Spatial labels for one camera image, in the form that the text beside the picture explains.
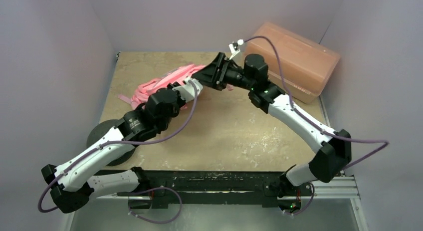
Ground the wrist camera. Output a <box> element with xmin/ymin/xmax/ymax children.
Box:
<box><xmin>172</xmin><ymin>77</ymin><xmax>203</xmax><ymax>102</ymax></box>
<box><xmin>228</xmin><ymin>39</ymin><xmax>244</xmax><ymax>60</ymax></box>

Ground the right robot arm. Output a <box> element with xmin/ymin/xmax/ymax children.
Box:
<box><xmin>192</xmin><ymin>52</ymin><xmax>351</xmax><ymax>195</ymax></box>

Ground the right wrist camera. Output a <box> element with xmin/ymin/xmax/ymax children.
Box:
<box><xmin>228</xmin><ymin>39</ymin><xmax>244</xmax><ymax>60</ymax></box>

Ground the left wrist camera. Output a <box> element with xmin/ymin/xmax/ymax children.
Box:
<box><xmin>172</xmin><ymin>77</ymin><xmax>203</xmax><ymax>102</ymax></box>

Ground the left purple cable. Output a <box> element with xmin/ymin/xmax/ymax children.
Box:
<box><xmin>37</xmin><ymin>80</ymin><xmax>199</xmax><ymax>214</ymax></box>

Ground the orange plastic storage box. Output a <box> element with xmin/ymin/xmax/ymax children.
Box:
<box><xmin>244</xmin><ymin>22</ymin><xmax>341</xmax><ymax>104</ymax></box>

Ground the pink backpack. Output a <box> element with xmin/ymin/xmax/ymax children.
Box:
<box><xmin>117</xmin><ymin>63</ymin><xmax>234</xmax><ymax>110</ymax></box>

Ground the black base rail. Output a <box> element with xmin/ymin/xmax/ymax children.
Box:
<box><xmin>96</xmin><ymin>170</ymin><xmax>361</xmax><ymax>211</ymax></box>

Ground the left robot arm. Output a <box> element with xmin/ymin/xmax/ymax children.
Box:
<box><xmin>37</xmin><ymin>78</ymin><xmax>203</xmax><ymax>214</ymax></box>

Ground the grey tape roll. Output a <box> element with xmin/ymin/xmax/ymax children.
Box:
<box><xmin>86</xmin><ymin>119</ymin><xmax>135</xmax><ymax>167</ymax></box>

